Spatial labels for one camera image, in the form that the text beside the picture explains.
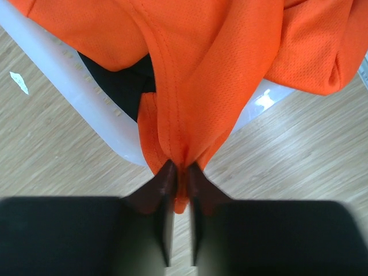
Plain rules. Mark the white paper scrap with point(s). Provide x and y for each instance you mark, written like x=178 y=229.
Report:
x=18 y=79

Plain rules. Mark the black t-shirt in basket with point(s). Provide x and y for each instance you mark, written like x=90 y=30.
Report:
x=125 y=86

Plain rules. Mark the orange t-shirt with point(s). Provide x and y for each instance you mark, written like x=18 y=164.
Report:
x=208 y=58

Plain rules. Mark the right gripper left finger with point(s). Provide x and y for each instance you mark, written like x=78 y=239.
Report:
x=91 y=235

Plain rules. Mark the white plastic laundry basket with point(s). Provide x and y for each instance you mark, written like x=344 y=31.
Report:
x=63 y=66

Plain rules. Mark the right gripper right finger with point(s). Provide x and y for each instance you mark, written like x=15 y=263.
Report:
x=271 y=237

